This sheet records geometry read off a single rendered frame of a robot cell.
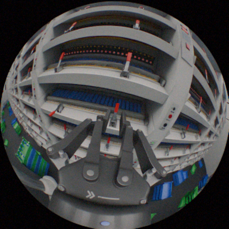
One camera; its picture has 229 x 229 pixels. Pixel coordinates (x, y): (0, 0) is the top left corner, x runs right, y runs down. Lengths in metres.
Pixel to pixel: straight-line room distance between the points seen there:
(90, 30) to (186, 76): 0.36
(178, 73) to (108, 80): 0.24
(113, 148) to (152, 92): 0.36
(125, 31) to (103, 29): 0.07
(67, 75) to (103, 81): 0.14
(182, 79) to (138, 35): 0.21
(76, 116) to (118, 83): 0.22
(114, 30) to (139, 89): 0.22
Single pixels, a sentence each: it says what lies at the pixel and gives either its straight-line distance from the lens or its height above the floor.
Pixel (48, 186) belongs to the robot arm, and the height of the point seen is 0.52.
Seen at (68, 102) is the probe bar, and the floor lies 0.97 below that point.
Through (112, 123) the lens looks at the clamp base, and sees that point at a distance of 0.32.
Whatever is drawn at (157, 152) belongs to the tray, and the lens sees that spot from 0.59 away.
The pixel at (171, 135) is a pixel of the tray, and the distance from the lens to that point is 0.46.
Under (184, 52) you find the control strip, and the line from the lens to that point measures 0.35.
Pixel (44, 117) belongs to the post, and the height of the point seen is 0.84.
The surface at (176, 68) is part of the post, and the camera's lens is 0.30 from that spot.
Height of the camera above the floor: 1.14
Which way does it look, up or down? 33 degrees down
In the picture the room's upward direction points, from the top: 14 degrees clockwise
